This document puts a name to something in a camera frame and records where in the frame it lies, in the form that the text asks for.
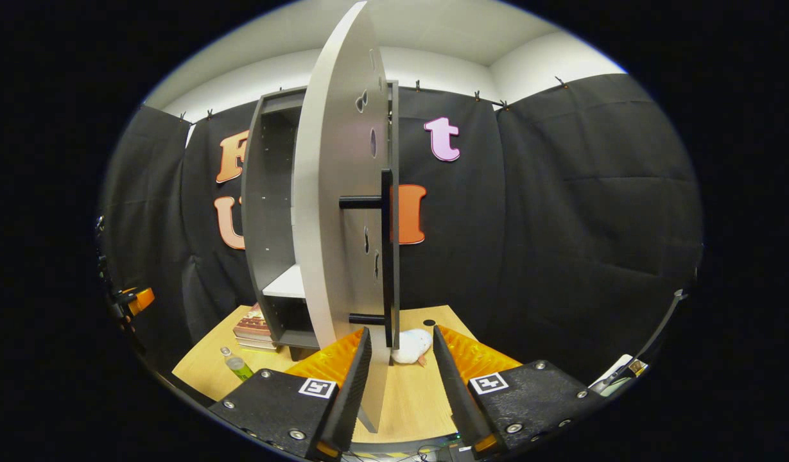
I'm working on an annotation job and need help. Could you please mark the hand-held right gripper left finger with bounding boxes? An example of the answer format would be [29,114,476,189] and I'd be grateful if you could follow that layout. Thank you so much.
[208,326,374,461]

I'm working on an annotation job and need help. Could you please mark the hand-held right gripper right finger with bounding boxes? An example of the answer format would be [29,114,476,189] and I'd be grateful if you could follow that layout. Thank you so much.
[433,324,603,458]

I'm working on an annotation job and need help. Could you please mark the green label clear bottle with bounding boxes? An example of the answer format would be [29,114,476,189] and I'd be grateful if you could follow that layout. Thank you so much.
[220,346,255,382]

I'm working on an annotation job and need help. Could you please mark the black cabinet door handle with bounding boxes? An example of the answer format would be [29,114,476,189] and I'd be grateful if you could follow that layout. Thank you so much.
[338,169,395,349]

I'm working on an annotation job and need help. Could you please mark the dark grey cabinet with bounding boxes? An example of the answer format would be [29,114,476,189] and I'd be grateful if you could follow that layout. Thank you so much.
[241,80,401,360]

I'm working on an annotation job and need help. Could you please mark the beige cabinet door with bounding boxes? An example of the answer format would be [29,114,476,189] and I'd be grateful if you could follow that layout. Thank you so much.
[291,1,398,434]

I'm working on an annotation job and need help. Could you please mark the white plush toy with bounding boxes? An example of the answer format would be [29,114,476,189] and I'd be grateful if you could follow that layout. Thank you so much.
[391,329,435,368]

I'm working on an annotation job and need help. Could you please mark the stack of books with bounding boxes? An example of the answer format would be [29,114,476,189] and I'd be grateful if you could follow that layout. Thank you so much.
[232,303,281,352]

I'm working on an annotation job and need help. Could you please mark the printed paper sheets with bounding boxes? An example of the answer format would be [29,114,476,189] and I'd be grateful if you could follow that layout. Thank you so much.
[590,353,648,395]

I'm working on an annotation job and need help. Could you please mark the black metal stand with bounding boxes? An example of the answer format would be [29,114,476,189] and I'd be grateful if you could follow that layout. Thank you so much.
[616,266,700,386]

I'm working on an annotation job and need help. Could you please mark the black backdrop cloth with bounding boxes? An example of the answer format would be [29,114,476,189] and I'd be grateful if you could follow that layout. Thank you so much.
[99,74,703,386]

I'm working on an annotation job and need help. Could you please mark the row of backdrop clips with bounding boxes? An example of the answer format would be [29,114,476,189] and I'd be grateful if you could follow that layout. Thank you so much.
[176,76,571,123]

